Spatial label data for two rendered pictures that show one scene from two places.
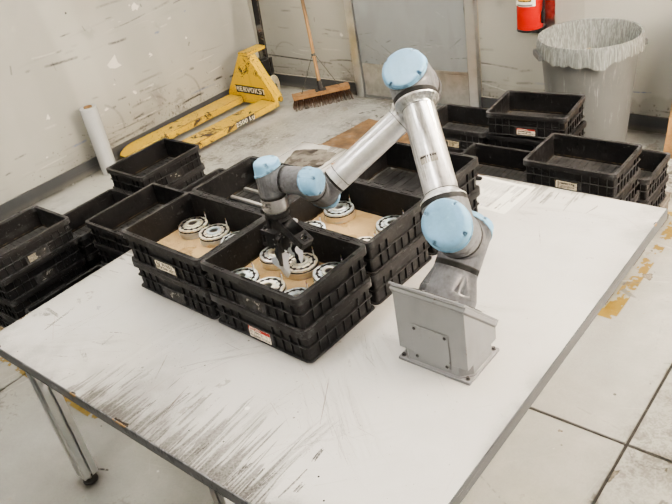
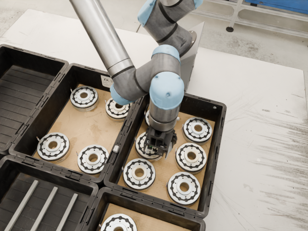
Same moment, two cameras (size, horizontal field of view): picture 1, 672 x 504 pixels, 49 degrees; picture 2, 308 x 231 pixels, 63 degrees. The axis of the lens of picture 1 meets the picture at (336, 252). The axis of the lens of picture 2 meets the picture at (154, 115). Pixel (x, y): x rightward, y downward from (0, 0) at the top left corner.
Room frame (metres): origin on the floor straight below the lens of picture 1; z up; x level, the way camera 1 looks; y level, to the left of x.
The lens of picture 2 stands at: (2.04, 0.44, 1.62)
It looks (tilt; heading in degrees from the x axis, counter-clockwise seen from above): 56 degrees down; 237
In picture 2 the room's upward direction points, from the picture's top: 6 degrees clockwise
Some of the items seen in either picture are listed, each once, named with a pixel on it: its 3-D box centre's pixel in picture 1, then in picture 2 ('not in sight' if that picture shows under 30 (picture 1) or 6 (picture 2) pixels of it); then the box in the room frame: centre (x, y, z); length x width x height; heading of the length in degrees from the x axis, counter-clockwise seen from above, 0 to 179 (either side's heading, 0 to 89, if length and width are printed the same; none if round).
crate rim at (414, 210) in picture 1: (348, 209); (84, 115); (1.99, -0.06, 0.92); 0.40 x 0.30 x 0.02; 44
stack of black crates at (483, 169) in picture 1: (497, 194); not in sight; (2.99, -0.80, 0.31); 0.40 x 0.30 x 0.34; 46
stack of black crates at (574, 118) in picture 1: (535, 147); not in sight; (3.28, -1.08, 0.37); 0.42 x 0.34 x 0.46; 46
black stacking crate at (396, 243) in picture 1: (350, 223); (86, 123); (1.99, -0.06, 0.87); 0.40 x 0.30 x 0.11; 44
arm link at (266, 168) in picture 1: (270, 177); (165, 96); (1.82, 0.14, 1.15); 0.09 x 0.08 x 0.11; 59
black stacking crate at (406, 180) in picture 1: (406, 182); (10, 100); (2.20, -0.28, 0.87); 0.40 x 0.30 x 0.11; 44
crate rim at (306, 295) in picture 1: (282, 257); (171, 141); (1.78, 0.15, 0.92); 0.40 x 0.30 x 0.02; 44
